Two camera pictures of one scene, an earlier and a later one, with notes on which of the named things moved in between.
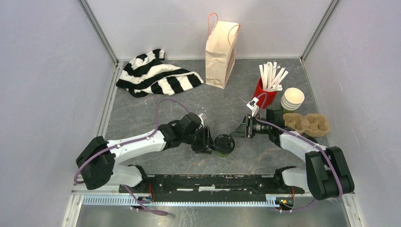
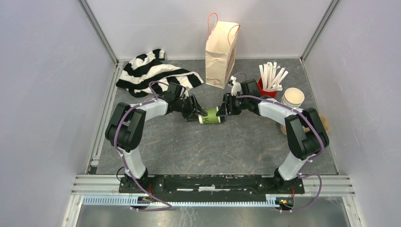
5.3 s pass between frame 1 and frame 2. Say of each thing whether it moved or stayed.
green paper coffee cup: moved
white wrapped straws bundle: stayed
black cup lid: moved
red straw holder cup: stayed
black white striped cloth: stayed
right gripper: moved
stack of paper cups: stayed
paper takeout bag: stayed
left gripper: moved
